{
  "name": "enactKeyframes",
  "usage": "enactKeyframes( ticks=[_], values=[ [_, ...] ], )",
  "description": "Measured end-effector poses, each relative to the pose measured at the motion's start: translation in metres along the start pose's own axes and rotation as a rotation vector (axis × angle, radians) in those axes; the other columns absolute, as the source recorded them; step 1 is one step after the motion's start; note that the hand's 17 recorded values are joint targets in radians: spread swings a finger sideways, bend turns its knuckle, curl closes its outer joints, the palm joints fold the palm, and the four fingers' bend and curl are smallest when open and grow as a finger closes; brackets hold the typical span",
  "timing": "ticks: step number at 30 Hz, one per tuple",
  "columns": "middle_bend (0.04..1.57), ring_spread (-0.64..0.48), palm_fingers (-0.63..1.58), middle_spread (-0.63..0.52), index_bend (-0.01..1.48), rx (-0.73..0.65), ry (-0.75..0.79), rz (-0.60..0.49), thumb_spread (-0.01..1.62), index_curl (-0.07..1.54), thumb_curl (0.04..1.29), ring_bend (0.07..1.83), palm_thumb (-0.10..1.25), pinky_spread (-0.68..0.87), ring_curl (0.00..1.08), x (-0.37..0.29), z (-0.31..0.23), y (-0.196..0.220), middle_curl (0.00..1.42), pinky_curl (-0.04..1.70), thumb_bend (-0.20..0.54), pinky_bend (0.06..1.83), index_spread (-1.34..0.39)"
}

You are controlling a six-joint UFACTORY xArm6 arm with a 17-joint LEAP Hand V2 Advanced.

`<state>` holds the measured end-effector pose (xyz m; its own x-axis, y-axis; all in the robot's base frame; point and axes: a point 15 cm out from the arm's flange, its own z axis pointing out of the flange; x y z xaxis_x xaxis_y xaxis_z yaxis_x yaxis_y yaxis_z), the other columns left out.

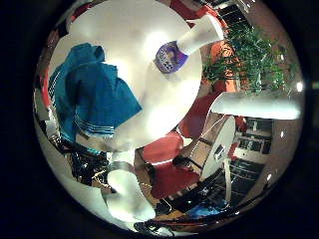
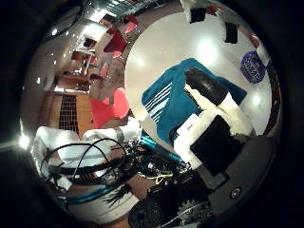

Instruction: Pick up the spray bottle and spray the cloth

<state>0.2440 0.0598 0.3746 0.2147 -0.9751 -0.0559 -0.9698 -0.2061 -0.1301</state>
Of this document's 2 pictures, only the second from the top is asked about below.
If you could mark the purple spray bottle white head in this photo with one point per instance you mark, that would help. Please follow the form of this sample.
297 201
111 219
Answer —
252 67

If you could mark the teal striped cloth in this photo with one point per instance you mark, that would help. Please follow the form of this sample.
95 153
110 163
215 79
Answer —
172 107

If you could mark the red chair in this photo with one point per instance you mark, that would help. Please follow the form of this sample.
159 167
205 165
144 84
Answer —
116 41
130 27
109 109

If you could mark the wooden cabinet with grid panel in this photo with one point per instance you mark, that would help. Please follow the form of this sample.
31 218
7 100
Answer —
68 112

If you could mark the brown wooden desk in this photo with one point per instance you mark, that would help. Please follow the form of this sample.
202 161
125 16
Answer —
72 81

